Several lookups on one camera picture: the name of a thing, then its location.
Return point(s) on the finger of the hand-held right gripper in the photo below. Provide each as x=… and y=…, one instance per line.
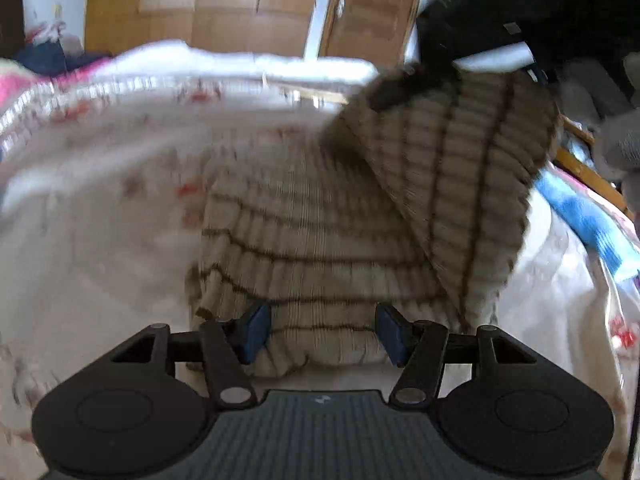
x=400, y=91

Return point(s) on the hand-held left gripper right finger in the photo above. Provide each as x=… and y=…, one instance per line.
x=391, y=332

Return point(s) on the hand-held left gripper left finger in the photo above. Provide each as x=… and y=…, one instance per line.
x=257, y=332

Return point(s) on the beige brown-striped ribbed sweater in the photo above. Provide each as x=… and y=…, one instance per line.
x=400, y=220

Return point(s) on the wooden door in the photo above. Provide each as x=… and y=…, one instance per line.
x=370, y=10

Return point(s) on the wooden bedside cabinet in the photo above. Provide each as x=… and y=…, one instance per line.
x=592, y=170

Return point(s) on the floral beige bedspread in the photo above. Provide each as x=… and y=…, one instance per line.
x=110, y=200

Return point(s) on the wooden wardrobe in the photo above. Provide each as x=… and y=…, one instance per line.
x=200, y=5

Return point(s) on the blue fuzzy cloth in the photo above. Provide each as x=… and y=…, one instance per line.
x=595, y=220

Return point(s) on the pink floral quilt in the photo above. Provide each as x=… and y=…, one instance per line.
x=30, y=85

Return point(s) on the navy clothing pile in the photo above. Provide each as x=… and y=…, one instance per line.
x=55, y=55

